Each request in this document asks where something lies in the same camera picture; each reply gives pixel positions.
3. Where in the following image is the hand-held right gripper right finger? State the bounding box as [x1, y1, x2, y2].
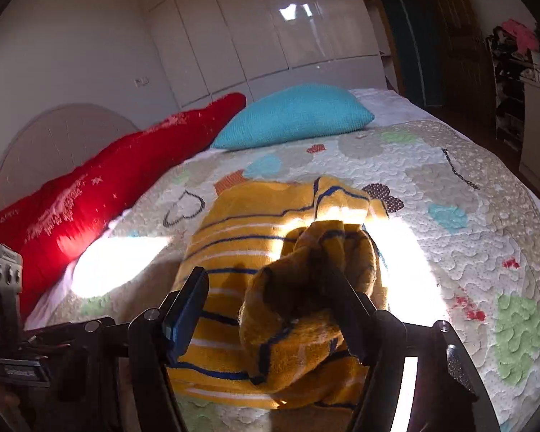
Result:
[326, 270, 500, 432]

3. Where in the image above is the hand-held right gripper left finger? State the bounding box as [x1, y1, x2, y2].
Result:
[83, 266, 210, 432]

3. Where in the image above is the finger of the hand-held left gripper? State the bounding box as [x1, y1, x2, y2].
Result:
[22, 321, 88, 354]

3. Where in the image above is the yellow striped sweater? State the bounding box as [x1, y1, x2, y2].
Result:
[166, 175, 390, 410]

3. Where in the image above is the heart patterned quilt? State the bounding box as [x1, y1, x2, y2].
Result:
[24, 87, 540, 432]

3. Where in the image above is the red bolster pillow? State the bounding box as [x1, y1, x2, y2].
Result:
[0, 92, 247, 320]

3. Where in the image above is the round beige headboard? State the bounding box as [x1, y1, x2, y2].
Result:
[0, 103, 140, 221]

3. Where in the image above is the teal pillow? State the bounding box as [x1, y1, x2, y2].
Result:
[211, 83, 375, 151]

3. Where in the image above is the cluttered shelf unit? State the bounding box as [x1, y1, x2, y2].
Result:
[486, 20, 540, 185]

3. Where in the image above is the dark wooden door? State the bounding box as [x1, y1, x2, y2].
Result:
[369, 0, 496, 122]

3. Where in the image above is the glossy white wardrobe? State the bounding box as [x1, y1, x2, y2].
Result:
[146, 0, 388, 109]

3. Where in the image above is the pink cloth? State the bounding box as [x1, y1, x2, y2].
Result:
[501, 19, 540, 52]

